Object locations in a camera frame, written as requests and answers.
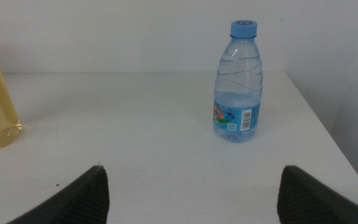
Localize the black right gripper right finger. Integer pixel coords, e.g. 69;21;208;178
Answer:
276;164;358;224

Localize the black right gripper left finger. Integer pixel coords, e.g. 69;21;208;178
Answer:
6;165;111;224

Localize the clear water bottle blue cap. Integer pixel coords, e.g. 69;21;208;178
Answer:
213;20;264;144

